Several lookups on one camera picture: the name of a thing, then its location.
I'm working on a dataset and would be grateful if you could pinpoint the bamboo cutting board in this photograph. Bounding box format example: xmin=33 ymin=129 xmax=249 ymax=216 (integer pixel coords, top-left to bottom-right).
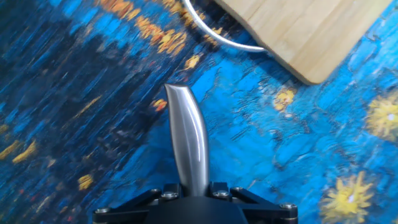
xmin=182 ymin=0 xmax=393 ymax=85

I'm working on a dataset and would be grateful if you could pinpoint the steel cleaver knife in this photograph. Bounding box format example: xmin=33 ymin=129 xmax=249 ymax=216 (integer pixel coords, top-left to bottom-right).
xmin=164 ymin=83 xmax=210 ymax=197

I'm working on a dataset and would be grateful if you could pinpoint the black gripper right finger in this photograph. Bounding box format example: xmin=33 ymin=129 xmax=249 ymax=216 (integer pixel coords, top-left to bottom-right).
xmin=211 ymin=182 xmax=299 ymax=224

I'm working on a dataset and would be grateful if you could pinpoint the starry night painting tablecloth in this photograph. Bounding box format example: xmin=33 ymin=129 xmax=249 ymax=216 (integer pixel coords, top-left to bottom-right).
xmin=0 ymin=0 xmax=398 ymax=224

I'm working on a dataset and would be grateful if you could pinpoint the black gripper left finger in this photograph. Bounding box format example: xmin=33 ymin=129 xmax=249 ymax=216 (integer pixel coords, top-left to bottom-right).
xmin=92 ymin=182 xmax=182 ymax=224

